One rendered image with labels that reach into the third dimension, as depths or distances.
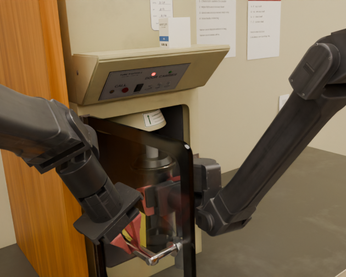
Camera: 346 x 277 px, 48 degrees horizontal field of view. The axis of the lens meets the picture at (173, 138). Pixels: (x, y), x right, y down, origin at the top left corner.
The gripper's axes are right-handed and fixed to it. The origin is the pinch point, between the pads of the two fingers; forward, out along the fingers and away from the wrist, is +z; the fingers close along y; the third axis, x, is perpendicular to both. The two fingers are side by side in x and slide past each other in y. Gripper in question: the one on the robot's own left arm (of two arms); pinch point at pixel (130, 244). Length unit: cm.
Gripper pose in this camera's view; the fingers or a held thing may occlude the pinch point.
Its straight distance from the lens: 67.9
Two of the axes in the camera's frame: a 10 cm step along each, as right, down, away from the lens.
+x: 6.7, 2.0, -7.2
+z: 3.6, 7.6, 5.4
